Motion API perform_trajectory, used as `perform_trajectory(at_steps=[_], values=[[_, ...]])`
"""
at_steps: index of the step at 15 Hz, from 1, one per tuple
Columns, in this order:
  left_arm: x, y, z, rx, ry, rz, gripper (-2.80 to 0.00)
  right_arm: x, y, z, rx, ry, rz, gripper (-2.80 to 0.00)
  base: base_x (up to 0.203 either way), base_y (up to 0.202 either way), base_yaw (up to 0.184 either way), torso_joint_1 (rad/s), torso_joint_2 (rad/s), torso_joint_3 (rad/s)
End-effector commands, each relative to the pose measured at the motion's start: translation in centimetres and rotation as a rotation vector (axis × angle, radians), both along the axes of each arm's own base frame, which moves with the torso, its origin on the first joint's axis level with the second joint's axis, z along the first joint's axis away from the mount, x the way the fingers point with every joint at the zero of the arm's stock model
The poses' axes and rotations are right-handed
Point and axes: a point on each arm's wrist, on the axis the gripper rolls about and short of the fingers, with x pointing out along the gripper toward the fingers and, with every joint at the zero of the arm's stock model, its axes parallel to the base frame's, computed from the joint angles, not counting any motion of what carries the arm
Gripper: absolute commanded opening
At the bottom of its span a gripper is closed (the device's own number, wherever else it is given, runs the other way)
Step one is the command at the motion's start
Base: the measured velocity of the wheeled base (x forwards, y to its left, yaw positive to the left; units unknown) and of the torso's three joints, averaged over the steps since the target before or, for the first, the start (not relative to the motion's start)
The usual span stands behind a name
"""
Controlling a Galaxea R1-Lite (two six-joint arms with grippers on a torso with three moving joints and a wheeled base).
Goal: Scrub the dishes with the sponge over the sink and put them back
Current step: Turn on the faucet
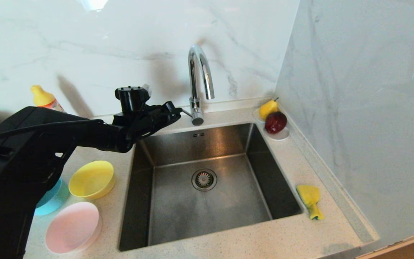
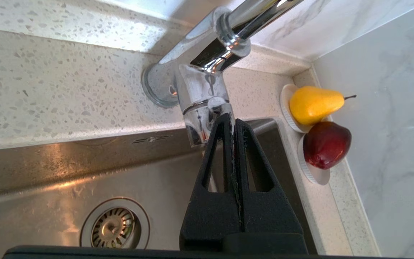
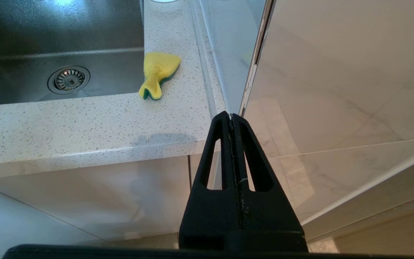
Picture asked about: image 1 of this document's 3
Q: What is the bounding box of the yellow capped dish soap bottle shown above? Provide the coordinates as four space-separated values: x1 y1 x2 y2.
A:
31 85 66 114

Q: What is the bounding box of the stainless steel sink basin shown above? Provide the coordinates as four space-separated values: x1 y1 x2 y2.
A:
119 123 304 252

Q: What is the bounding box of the yellow green sponge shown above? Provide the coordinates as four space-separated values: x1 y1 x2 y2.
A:
296 185 325 221

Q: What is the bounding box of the chrome gooseneck faucet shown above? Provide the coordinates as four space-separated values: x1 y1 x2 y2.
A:
179 45 216 126

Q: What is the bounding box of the round metal drain strainer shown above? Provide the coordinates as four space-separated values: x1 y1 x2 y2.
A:
192 169 218 192

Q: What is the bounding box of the yellow plastic bowl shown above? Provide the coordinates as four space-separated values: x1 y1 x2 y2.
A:
68 160 116 200

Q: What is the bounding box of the yellow pear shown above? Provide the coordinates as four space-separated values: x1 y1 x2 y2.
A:
258 97 279 120

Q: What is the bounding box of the dark red apple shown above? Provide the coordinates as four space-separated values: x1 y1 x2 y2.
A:
264 111 288 134

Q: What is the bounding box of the small white plate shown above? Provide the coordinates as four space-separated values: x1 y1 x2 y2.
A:
253 107 290 141

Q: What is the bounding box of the blue plastic bowl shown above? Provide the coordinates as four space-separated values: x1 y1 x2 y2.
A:
34 177 70 216

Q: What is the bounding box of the pink plastic bowl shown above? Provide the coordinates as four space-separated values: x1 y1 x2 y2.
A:
45 201 102 254

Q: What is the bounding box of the black smooth arm cable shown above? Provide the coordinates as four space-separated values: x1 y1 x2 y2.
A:
0 120 104 144

